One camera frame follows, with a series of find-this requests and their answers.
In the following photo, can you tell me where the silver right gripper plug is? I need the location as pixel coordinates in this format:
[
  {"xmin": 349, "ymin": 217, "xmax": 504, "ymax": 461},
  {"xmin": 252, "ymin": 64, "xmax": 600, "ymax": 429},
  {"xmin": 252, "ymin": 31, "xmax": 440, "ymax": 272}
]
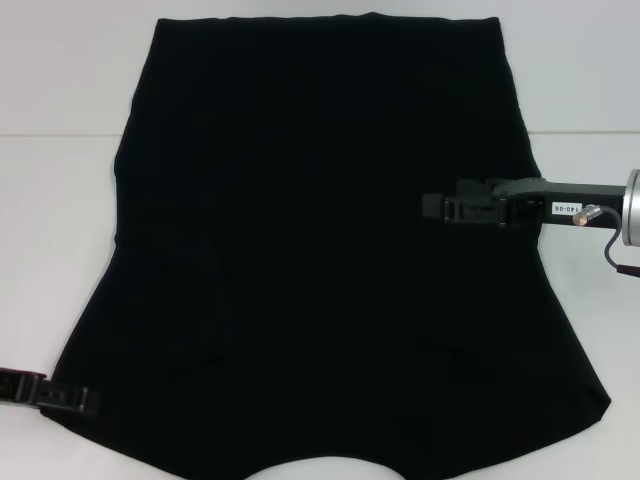
[{"xmin": 573, "ymin": 203, "xmax": 607, "ymax": 226}]

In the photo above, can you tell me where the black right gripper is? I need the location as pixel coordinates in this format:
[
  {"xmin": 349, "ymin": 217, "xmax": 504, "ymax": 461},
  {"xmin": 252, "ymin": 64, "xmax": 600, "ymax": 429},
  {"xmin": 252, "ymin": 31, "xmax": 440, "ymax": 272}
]
[{"xmin": 421, "ymin": 176, "xmax": 630, "ymax": 230}]

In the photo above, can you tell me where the dark right arm cable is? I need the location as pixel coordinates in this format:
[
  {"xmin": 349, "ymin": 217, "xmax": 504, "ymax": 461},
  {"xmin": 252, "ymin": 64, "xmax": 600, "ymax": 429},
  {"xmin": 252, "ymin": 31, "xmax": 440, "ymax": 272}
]
[{"xmin": 602, "ymin": 205, "xmax": 640, "ymax": 277}]

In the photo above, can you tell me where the black t-shirt with FREE print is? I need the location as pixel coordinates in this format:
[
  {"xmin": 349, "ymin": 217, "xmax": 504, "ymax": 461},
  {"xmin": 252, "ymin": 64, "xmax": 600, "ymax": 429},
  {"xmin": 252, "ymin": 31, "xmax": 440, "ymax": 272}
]
[{"xmin": 38, "ymin": 13, "xmax": 614, "ymax": 480}]

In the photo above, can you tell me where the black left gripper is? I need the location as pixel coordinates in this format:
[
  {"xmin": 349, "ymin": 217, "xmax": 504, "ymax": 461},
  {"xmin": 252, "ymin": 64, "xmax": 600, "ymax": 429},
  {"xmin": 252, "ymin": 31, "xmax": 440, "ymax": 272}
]
[{"xmin": 0, "ymin": 367, "xmax": 102, "ymax": 414}]

